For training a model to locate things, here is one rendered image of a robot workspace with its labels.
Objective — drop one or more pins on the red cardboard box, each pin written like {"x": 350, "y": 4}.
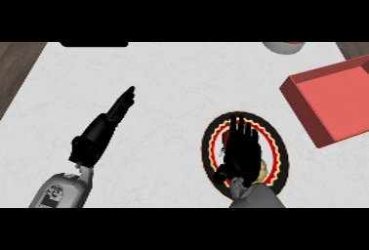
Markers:
{"x": 331, "y": 104}

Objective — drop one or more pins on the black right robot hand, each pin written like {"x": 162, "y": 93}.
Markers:
{"x": 244, "y": 146}

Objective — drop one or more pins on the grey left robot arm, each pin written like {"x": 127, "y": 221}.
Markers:
{"x": 62, "y": 190}

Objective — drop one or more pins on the grey round pot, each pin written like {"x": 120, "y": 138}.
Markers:
{"x": 283, "y": 47}

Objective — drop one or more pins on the red bell pepper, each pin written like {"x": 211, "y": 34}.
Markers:
{"x": 224, "y": 138}

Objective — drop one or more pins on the black patterned round plate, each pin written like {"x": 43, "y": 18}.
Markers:
{"x": 277, "y": 153}

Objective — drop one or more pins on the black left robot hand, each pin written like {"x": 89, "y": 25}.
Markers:
{"x": 97, "y": 130}

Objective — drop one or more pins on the black flat appliance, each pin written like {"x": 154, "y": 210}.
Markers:
{"x": 93, "y": 44}

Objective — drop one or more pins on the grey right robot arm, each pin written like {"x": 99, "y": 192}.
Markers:
{"x": 254, "y": 195}

